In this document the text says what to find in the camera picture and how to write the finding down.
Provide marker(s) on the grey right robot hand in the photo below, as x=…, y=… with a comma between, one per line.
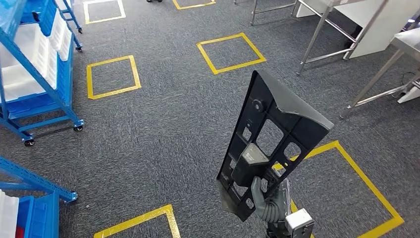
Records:
x=257, y=193

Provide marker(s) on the black plastic frame part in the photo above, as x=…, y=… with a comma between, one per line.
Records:
x=311, y=131

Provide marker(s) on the stainless steel workbench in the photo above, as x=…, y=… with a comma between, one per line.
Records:
x=410, y=41

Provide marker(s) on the blue metal shelf rack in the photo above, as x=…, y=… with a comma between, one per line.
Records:
x=29, y=177

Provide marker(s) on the blue wheeled shelf cart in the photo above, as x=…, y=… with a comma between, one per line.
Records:
x=74, y=20
x=49, y=88

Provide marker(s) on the large blue plastic bin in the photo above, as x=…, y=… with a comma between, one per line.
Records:
x=65, y=75

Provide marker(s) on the red item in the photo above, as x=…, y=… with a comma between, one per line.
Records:
x=19, y=234

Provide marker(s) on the small white plastic bin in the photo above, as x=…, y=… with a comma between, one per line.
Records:
x=65, y=42
x=58, y=29

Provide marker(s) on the large white plastic bin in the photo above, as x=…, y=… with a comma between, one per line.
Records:
x=19, y=82
x=23, y=46

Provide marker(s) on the small blue plastic bin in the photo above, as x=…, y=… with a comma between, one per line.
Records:
x=39, y=16

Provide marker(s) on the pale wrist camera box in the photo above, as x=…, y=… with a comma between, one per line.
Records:
x=298, y=223

